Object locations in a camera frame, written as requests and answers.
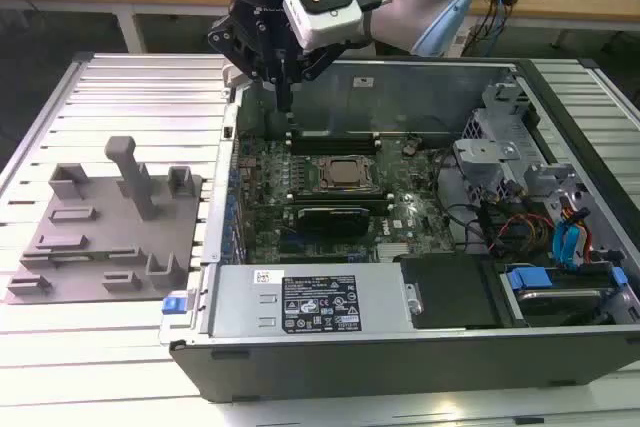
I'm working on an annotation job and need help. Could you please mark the black open PC case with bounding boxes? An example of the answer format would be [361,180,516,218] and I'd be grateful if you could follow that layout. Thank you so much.
[159,54,640,403]

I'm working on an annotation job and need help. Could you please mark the grey parts rack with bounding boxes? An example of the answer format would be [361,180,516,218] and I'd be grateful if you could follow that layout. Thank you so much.
[3,135,207,306]

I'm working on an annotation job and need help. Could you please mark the silver CPU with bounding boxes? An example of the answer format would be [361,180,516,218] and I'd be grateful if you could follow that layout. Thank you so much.
[327,160,364,186]

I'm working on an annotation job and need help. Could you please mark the black graphics card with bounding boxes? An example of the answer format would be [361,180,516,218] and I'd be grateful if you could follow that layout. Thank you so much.
[296,205,372,249]

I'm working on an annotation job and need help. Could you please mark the green motherboard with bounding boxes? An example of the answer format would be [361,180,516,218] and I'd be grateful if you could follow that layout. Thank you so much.
[232,135,459,266]

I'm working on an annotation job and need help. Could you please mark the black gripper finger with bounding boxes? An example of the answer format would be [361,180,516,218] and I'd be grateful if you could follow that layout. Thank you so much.
[285,42,347,113]
[206,16,287,113]

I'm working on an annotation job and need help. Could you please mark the hard disk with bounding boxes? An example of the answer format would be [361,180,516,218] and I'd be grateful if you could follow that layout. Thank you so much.
[509,286,609,329]

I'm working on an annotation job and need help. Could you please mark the grey case corner handle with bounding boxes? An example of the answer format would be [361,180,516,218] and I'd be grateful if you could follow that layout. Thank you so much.
[221,63,248,89]

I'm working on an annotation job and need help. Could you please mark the blue data wire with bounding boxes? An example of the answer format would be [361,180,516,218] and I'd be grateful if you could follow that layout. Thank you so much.
[551,215,594,276]

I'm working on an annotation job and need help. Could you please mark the blue disk carrier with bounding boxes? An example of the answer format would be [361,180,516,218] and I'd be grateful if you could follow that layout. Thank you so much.
[503,265,629,299]

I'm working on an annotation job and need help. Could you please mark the silver drive cage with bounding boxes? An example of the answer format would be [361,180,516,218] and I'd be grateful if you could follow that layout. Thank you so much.
[452,78,594,214]

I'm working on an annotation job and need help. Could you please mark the metal socket cover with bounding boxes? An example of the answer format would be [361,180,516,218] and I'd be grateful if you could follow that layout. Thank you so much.
[311,153,377,194]

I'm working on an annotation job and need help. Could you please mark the black plastic shroud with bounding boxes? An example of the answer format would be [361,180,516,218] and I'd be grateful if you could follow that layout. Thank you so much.
[393,252,502,331]

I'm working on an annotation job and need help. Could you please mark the silver power supply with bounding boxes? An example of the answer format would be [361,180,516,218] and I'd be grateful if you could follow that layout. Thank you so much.
[209,263,419,339]

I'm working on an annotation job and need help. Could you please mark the red yellow wire bundle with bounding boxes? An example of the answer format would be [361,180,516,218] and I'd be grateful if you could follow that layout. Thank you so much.
[487,211,556,256]

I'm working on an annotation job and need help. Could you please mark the small silver heatsink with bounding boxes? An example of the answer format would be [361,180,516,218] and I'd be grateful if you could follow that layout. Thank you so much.
[375,241,411,264]

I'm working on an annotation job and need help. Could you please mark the black RAM slot row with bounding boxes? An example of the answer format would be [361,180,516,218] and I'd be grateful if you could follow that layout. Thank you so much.
[285,188,395,214]
[286,127,384,157]

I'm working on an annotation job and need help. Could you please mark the black power supply label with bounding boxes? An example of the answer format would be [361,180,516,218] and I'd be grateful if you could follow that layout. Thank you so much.
[281,274,359,336]

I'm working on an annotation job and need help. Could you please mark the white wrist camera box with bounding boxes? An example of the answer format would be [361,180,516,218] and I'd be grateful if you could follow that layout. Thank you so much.
[281,0,364,51]

